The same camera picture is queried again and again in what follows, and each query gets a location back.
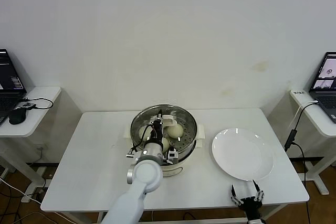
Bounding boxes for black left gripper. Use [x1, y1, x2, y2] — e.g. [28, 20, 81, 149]
[149, 108, 164, 144]

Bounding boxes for white round plate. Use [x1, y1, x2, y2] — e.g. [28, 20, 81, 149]
[212, 128, 275, 182]

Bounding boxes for stainless steel steamer basket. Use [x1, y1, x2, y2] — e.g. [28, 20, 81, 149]
[130, 104, 199, 158]

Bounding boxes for cream electric cooking pot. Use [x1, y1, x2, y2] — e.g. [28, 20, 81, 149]
[123, 124, 206, 180]

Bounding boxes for black looped usb cable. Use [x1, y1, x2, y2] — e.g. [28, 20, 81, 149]
[19, 97, 55, 110]

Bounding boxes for black computer mouse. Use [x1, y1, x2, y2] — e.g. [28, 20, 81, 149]
[8, 108, 28, 125]

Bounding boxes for black cable with adapter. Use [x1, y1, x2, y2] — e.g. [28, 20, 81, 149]
[284, 102, 320, 183]

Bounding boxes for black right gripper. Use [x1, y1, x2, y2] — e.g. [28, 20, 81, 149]
[230, 180, 265, 220]

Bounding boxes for black laptop dark screen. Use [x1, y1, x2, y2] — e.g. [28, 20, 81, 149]
[0, 48, 28, 126]

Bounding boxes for white flat cable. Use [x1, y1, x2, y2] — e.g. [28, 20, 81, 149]
[288, 100, 320, 130]

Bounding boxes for white side table with mouse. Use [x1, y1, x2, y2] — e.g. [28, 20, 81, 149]
[0, 86, 62, 187]

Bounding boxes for white steamed baozi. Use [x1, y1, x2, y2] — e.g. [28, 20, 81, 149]
[138, 126, 153, 142]
[160, 137, 170, 153]
[167, 124, 184, 138]

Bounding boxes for round glass pot lid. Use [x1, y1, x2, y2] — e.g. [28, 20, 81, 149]
[131, 104, 198, 156]

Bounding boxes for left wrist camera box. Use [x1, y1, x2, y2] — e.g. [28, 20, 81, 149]
[167, 149, 179, 164]

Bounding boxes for white side table with label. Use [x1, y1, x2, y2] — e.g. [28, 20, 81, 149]
[290, 89, 336, 196]

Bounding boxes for white main table frame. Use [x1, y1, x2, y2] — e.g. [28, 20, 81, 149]
[97, 209, 263, 224]

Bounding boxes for grey laptop camera views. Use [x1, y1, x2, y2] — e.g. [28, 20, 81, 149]
[308, 52, 336, 124]

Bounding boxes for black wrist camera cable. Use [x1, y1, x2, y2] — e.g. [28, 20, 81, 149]
[125, 125, 155, 158]

